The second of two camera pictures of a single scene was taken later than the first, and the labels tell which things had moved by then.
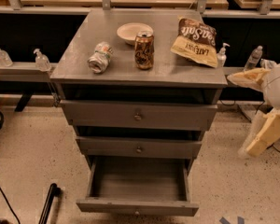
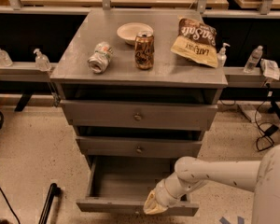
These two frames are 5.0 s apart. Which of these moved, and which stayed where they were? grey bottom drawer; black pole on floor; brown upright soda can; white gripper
Moved: white gripper
Stayed: brown upright soda can; black pole on floor; grey bottom drawer
